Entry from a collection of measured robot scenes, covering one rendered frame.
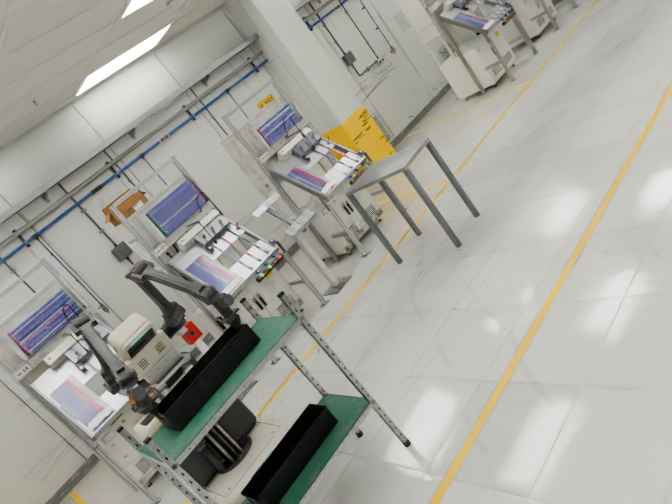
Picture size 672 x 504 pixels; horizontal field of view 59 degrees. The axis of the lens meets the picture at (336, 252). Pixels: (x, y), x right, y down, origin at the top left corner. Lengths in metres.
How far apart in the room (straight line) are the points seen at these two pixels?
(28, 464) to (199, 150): 3.83
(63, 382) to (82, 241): 2.16
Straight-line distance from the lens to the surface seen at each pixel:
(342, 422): 3.15
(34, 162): 6.90
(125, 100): 7.34
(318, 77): 8.01
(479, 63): 8.51
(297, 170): 6.02
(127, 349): 3.30
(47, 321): 5.14
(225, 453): 3.82
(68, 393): 5.00
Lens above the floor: 1.89
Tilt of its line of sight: 17 degrees down
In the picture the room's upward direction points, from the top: 38 degrees counter-clockwise
